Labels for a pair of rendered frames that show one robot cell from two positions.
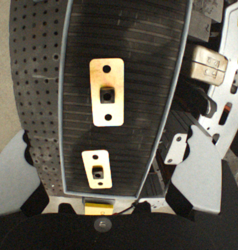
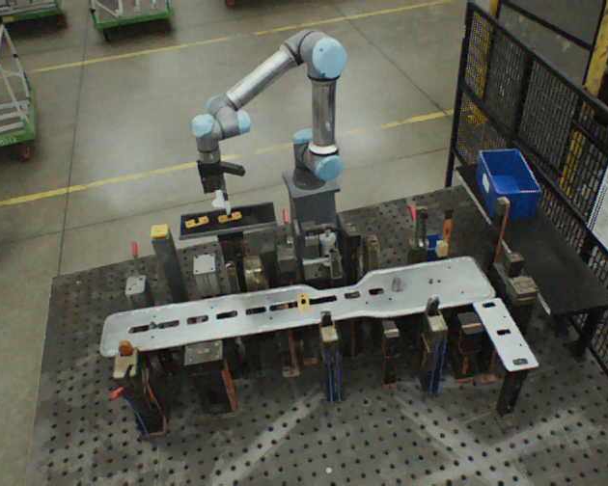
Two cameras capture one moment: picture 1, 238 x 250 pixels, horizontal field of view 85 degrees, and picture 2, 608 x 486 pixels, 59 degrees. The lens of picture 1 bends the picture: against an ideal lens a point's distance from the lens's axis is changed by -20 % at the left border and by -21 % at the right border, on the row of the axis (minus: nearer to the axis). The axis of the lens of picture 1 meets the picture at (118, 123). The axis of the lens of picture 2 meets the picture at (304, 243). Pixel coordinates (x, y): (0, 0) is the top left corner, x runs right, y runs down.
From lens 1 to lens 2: 196 cm
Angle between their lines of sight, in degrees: 62
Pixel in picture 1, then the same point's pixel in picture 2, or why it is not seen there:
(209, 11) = (281, 254)
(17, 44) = (250, 238)
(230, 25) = (292, 290)
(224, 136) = (206, 325)
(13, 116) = not seen: hidden behind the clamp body
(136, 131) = (217, 227)
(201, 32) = (264, 248)
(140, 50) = (245, 220)
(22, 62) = not seen: hidden behind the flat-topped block
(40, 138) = (156, 268)
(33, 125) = not seen: hidden behind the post
